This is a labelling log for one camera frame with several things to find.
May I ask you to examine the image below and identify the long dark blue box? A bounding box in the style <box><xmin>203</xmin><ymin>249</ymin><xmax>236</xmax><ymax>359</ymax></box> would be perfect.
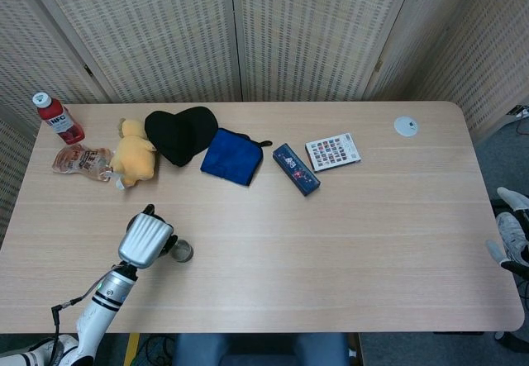
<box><xmin>272</xmin><ymin>143</ymin><xmax>322</xmax><ymax>197</ymax></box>

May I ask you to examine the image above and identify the woven folding screen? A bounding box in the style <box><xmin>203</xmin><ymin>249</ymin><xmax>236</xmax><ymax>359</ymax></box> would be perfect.
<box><xmin>0</xmin><ymin>0</ymin><xmax>529</xmax><ymax>235</ymax></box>

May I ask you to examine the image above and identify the yellow plush toy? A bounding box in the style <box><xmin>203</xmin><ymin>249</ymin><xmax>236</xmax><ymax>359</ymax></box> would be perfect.
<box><xmin>105</xmin><ymin>117</ymin><xmax>159</xmax><ymax>192</ymax></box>

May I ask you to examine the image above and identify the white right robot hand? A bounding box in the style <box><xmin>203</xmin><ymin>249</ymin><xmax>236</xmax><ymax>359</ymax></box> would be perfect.
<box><xmin>485</xmin><ymin>186</ymin><xmax>529</xmax><ymax>276</ymax></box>

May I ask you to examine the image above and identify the white round cable grommet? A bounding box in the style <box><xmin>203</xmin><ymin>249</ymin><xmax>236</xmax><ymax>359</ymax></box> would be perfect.
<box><xmin>393</xmin><ymin>116</ymin><xmax>419</xmax><ymax>137</ymax></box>

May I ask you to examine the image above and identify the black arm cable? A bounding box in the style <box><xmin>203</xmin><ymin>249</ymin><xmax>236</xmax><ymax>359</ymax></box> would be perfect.
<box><xmin>50</xmin><ymin>264</ymin><xmax>125</xmax><ymax>338</ymax></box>

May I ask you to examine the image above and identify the yellow strap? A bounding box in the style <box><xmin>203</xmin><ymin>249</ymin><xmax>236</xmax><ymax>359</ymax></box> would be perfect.
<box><xmin>123</xmin><ymin>332</ymin><xmax>141</xmax><ymax>366</ymax></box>

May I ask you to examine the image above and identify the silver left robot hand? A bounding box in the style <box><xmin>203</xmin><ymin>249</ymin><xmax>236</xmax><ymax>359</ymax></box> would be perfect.
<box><xmin>117</xmin><ymin>203</ymin><xmax>179</xmax><ymax>270</ymax></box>

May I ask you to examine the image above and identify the blue fabric seat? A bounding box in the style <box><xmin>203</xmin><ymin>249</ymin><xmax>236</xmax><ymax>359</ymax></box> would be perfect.
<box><xmin>172</xmin><ymin>332</ymin><xmax>350</xmax><ymax>366</ymax></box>

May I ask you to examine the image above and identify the red juice bottle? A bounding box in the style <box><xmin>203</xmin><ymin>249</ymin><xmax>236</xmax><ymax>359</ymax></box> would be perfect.
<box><xmin>31</xmin><ymin>92</ymin><xmax>86</xmax><ymax>145</ymax></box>

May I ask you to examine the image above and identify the white box with picture grid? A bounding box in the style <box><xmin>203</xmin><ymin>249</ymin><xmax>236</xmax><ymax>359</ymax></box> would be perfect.
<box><xmin>304</xmin><ymin>132</ymin><xmax>362</xmax><ymax>173</ymax></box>

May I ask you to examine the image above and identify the blue microfiber towel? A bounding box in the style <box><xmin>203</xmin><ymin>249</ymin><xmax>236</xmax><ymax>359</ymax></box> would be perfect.
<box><xmin>200</xmin><ymin>127</ymin><xmax>273</xmax><ymax>188</ymax></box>

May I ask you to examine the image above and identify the small dark ceramic cup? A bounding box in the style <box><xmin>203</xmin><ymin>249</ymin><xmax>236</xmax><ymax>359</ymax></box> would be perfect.
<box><xmin>171</xmin><ymin>238</ymin><xmax>194</xmax><ymax>263</ymax></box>

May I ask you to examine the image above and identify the black knit hat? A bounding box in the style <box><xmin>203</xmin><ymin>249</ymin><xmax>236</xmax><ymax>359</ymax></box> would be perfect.
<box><xmin>144</xmin><ymin>106</ymin><xmax>219</xmax><ymax>169</ymax></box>

